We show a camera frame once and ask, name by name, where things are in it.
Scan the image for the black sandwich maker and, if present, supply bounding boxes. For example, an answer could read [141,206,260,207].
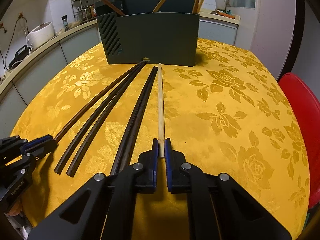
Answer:
[9,45,30,69]

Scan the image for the row of sauce bottles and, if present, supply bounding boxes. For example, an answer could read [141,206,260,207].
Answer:
[82,2,97,19]

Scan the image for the dark door frame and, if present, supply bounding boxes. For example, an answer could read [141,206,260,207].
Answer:
[282,0,308,80]

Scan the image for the white rice cooker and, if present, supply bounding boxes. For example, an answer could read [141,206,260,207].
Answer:
[26,22,55,49]

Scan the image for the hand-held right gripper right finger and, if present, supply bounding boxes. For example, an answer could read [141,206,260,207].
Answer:
[164,138,292,240]

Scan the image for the black chopstick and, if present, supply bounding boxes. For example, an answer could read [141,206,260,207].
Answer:
[120,66,158,168]
[109,66,155,177]

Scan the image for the red plastic chair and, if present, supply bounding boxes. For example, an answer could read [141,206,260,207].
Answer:
[277,72,320,210]

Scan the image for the orange and teal kitchen tools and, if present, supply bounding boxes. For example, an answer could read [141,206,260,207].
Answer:
[211,9,235,18]

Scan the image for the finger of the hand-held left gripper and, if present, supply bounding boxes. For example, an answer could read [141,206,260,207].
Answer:
[19,134,60,178]
[0,135,28,156]

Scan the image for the dark grey utensil holder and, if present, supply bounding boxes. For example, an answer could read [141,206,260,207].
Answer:
[94,0,200,67]

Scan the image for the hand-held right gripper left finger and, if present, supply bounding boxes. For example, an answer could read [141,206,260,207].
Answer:
[27,138,160,240]

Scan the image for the black power cable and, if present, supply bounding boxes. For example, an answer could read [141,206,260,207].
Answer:
[0,22,7,80]
[5,15,27,65]

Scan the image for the metal spice rack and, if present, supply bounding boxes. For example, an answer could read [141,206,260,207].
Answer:
[70,0,105,22]

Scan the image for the yellow floral tablecloth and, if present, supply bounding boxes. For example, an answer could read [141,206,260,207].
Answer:
[10,37,310,240]

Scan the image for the dark brown wooden chopstick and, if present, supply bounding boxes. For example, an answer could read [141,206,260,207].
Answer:
[54,63,145,174]
[66,64,147,178]

